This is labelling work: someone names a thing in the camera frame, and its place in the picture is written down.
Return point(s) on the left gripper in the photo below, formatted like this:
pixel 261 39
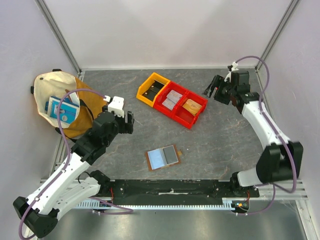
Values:
pixel 127 127

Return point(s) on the orange printed box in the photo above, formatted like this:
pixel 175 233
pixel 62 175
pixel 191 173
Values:
pixel 234 101

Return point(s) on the red bin with silver cards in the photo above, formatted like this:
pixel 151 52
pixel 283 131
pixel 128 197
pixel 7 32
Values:
pixel 158 104

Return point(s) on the brown leather card holder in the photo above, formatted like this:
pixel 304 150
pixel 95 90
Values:
pixel 162 157

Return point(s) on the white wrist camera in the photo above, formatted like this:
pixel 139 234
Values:
pixel 115 105
pixel 231 68

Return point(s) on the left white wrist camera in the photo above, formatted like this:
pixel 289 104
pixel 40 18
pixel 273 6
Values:
pixel 115 105

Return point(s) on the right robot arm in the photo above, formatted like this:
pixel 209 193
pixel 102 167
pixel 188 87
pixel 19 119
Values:
pixel 281 158

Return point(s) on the white and tan tote bag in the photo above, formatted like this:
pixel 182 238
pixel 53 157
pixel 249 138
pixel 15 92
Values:
pixel 58 83

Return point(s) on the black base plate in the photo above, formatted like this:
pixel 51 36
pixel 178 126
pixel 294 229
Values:
pixel 121 188

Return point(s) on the gold card stack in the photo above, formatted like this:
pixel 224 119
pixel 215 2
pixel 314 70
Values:
pixel 192 107

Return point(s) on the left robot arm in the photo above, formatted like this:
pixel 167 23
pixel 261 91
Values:
pixel 43 208

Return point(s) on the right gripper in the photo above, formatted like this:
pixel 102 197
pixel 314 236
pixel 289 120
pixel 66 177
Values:
pixel 219 90

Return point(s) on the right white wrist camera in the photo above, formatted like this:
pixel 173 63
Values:
pixel 231 68

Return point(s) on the blue and white booklet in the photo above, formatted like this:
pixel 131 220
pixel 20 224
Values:
pixel 68 110

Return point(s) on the aluminium frame rail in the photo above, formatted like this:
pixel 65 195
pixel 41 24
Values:
pixel 175 201

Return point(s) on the black card stack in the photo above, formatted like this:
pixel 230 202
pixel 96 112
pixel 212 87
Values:
pixel 153 90

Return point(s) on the silver card stack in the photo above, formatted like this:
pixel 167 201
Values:
pixel 171 99

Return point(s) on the yellow plastic bin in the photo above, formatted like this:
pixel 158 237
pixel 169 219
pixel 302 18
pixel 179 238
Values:
pixel 147 83

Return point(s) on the red bin with gold cards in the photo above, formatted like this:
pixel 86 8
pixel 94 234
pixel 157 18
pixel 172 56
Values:
pixel 182 116

